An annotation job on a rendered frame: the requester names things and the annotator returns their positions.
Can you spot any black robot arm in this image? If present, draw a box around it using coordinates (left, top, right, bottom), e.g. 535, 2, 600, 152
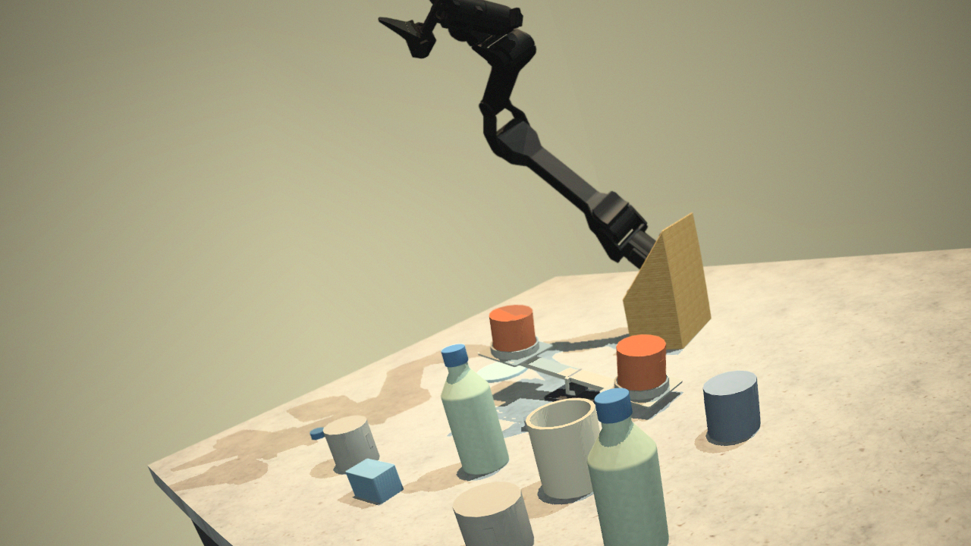
448, 0, 656, 269

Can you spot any orange cylinder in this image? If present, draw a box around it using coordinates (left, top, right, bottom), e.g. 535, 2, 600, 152
616, 334, 666, 391
489, 305, 536, 352

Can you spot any beige open cup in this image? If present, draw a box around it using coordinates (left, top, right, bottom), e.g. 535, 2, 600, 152
526, 398, 600, 499

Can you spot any cream balance beam with round pans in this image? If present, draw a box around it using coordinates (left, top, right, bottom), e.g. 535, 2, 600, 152
478, 335, 683, 409

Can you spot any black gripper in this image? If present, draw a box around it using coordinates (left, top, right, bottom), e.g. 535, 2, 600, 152
379, 0, 486, 58

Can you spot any dark grey cylinder with beige top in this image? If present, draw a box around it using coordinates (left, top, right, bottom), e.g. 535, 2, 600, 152
323, 415, 380, 472
453, 482, 534, 546

